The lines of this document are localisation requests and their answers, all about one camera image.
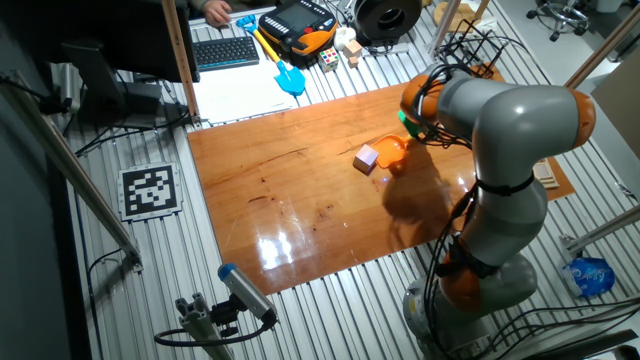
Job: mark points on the person's bare hand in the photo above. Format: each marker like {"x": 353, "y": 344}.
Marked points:
{"x": 217, "y": 12}

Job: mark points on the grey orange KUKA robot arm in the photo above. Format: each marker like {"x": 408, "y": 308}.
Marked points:
{"x": 515, "y": 130}

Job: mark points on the white rounded object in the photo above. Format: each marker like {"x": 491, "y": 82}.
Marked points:
{"x": 344, "y": 36}

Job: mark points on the black computer keyboard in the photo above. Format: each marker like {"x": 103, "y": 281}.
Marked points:
{"x": 226, "y": 52}

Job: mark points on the black orange teach pendant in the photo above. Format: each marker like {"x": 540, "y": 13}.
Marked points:
{"x": 297, "y": 22}

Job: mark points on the white paper sheets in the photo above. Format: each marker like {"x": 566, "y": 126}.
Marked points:
{"x": 240, "y": 95}

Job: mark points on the dark computer monitor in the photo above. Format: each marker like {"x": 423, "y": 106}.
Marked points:
{"x": 120, "y": 35}

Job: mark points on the colourful Rubik's cube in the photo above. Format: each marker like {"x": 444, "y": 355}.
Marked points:
{"x": 329, "y": 59}

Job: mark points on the small wooden block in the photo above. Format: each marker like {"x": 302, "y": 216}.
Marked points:
{"x": 352, "y": 49}

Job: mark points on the tiny wooden block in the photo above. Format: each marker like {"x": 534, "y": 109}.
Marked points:
{"x": 353, "y": 62}

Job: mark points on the black white fiducial marker board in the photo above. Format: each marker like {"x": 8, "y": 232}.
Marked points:
{"x": 150, "y": 191}

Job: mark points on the large brown wooden board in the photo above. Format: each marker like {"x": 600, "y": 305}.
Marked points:
{"x": 300, "y": 200}

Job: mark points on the office chair base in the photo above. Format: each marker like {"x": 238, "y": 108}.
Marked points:
{"x": 560, "y": 15}

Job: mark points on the slanted wooden beam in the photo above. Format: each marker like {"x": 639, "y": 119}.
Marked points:
{"x": 600, "y": 50}

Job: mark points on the brown cardboard box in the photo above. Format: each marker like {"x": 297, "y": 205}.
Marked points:
{"x": 620, "y": 105}

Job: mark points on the aluminium profile bar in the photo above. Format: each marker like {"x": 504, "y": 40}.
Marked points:
{"x": 605, "y": 227}

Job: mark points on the blue plastic bag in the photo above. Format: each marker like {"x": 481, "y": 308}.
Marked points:
{"x": 590, "y": 276}

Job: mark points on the wooden frame post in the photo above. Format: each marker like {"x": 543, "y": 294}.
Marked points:
{"x": 180, "y": 60}

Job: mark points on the slanted aluminium frame bar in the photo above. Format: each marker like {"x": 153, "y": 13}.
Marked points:
{"x": 75, "y": 170}

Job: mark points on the upright aluminium post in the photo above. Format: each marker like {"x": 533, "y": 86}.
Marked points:
{"x": 444, "y": 25}

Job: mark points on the silver camera blue cap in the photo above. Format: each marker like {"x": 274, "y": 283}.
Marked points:
{"x": 245, "y": 291}

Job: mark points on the aluminium camera mount profile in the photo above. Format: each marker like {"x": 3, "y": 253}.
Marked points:
{"x": 200, "y": 325}

